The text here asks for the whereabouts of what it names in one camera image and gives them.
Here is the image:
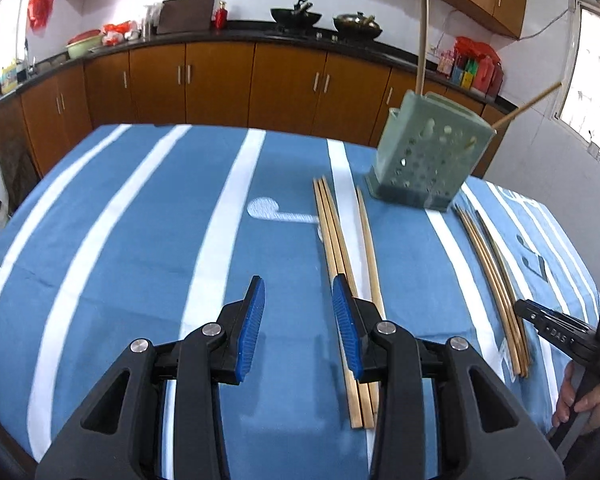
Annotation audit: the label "brown cutting board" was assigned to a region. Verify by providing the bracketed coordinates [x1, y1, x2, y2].
[157, 0, 216, 35]

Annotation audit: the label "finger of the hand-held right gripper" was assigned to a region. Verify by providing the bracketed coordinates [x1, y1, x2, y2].
[513, 299, 600, 361]

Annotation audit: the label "yellow box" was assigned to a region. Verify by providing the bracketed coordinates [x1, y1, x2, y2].
[0, 60, 21, 95]

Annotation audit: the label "grey wall cable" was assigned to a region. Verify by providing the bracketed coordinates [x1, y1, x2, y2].
[517, 0, 576, 41]

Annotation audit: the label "window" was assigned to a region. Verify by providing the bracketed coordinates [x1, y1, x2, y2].
[552, 0, 600, 163]

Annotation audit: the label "green basin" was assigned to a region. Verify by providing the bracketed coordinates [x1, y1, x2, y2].
[65, 30, 105, 60]

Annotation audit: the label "metal faucet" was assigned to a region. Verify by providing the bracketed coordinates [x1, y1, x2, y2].
[22, 42, 38, 78]

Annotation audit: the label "brown wooden base cabinets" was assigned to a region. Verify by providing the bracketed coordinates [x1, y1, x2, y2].
[0, 40, 511, 181]

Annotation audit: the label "clear cups cluster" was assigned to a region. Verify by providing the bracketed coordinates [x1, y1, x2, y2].
[141, 4, 161, 40]

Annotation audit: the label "black wok with lid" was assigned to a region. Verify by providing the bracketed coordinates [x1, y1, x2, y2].
[332, 11, 383, 40]

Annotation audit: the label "red white plastic bag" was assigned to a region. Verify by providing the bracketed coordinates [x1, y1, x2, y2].
[101, 21, 136, 46]

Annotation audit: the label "green perforated utensil holder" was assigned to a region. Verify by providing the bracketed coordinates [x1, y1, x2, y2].
[364, 91, 497, 212]

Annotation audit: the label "person's right hand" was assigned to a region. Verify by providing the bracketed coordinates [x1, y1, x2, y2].
[554, 361, 600, 435]

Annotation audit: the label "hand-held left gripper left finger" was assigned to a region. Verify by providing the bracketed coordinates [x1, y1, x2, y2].
[35, 275, 267, 480]

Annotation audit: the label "black kitchen countertop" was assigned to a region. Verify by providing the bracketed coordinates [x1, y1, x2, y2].
[0, 19, 512, 117]

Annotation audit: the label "blue white striped tablecloth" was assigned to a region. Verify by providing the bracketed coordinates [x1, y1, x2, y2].
[0, 122, 600, 480]

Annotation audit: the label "colourful seasoning packets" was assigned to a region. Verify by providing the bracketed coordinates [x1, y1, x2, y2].
[437, 50, 481, 88]

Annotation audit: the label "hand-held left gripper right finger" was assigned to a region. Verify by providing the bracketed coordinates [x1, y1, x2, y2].
[331, 274, 566, 480]

